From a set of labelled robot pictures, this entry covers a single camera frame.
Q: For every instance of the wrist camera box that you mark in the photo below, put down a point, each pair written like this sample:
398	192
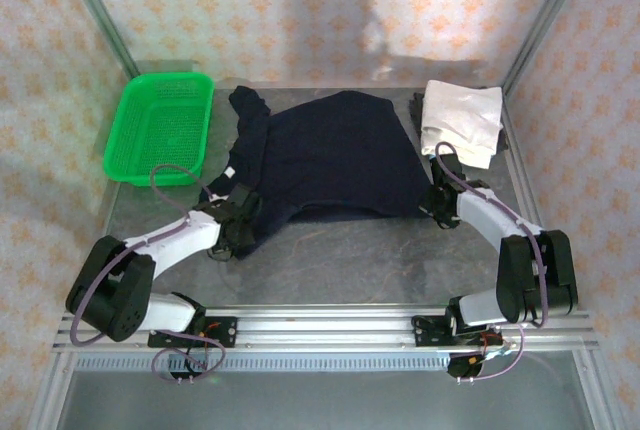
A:
450	166
245	199

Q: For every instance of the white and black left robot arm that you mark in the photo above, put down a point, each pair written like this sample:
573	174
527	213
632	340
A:
170	242

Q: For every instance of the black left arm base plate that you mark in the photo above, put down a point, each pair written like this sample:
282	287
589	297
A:
227	332

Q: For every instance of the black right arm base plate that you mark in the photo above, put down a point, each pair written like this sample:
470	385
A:
422	332

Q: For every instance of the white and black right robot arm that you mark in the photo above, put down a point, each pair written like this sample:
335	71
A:
482	210

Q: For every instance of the long aluminium mounting rail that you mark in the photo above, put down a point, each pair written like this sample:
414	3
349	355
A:
325	325

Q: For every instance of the navy blue t-shirt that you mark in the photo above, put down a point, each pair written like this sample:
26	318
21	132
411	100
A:
340	160

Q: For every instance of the white t-shirt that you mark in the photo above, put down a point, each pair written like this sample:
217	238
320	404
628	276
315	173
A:
465	115

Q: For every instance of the green plastic basket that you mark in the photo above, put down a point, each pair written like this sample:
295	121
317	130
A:
160	130

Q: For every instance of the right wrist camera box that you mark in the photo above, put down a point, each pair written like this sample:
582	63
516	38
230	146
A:
450	166

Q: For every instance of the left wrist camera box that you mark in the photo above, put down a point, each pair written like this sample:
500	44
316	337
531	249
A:
245	199

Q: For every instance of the aluminium frame post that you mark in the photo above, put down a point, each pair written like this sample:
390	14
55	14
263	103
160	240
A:
100	15
545	20

